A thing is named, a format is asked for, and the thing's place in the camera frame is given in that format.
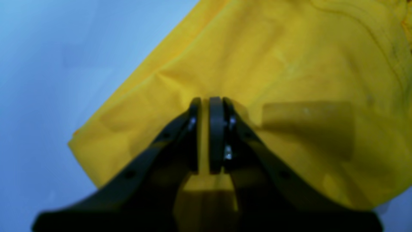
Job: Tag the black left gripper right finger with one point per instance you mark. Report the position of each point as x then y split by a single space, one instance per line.
270 196

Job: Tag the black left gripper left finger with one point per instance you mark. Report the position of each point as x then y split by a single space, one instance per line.
141 197

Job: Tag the yellow T-shirt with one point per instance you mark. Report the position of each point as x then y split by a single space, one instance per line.
326 84

